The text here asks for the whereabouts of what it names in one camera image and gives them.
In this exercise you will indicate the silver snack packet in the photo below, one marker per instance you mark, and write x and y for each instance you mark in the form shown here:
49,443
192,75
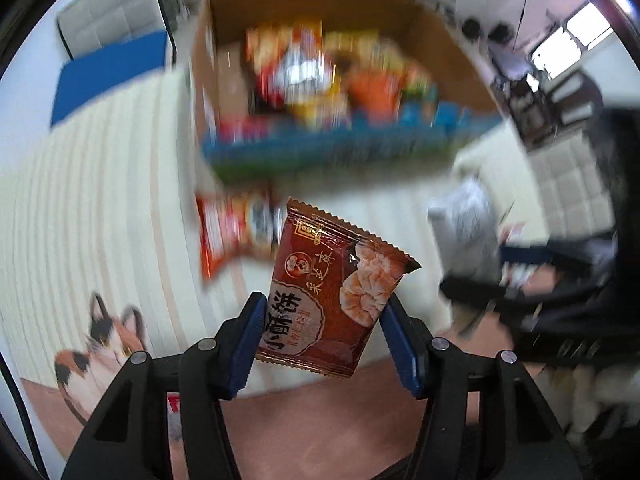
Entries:
465,225

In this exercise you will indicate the blue cushion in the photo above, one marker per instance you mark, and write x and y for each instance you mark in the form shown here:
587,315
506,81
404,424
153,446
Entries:
110,77

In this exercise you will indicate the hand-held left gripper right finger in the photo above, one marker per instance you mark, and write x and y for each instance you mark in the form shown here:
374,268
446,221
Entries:
405,355

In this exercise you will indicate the cat print tablecloth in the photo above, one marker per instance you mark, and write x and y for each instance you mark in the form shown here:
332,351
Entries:
100,210

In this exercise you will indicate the dark wooden chair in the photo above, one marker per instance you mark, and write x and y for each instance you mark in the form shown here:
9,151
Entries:
575,100

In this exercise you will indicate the red panda print packet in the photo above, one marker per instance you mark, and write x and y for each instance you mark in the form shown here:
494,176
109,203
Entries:
232,230

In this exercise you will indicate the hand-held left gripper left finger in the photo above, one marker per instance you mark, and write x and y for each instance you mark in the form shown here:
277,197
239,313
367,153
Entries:
245,350

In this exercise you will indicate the cardboard box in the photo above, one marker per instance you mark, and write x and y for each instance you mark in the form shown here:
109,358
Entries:
450,60

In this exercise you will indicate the large red yellow snack bag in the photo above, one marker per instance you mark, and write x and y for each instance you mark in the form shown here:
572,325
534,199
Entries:
292,62

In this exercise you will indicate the white quilted swivel chair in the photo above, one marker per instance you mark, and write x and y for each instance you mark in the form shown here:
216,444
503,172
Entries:
575,190

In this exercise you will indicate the silver red jelly packet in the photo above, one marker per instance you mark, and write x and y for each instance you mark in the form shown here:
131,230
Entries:
173,412

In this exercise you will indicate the green candy packet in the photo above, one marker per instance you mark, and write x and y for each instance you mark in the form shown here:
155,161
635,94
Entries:
420,82

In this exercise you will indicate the window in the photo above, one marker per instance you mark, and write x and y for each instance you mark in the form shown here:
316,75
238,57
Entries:
575,35

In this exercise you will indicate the orange snack packet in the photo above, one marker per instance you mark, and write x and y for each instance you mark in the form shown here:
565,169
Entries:
372,91

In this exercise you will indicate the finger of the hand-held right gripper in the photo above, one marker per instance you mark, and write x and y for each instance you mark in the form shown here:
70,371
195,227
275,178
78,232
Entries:
550,252
480,287

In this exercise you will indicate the brown red pastry packet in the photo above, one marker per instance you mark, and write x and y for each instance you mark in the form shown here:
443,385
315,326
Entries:
325,285

